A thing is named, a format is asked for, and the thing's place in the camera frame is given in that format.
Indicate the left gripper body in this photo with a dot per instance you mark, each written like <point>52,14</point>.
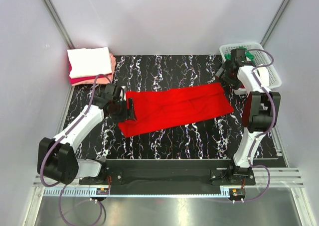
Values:
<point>120,112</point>

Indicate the aluminium frame rail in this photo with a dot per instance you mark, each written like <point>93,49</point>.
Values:
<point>259,177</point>

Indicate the magenta folded t-shirt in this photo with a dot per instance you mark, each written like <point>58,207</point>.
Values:
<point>88,80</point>

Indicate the left small circuit board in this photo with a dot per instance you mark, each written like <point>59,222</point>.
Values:
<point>102,191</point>

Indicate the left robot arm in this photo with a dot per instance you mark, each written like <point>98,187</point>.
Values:
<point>56,156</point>

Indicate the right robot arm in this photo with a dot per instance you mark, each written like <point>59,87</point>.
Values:
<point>259,115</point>

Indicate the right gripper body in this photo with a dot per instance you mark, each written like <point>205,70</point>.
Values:
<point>230,78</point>

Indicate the black marble pattern mat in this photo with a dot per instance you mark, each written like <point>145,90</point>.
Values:
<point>216,138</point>

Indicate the bright red t-shirt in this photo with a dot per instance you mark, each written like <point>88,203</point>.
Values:
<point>175,107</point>

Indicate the green t-shirt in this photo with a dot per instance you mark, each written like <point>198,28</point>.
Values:
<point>248,55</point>

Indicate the right small circuit board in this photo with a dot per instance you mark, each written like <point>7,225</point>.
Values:
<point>238,192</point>

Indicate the white cloth in basket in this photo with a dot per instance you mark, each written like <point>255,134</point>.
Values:
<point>263,74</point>

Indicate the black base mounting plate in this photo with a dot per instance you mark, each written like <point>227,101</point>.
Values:
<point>231,169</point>

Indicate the small circuit board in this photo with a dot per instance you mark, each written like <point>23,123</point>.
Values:
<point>102,191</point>
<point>238,192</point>

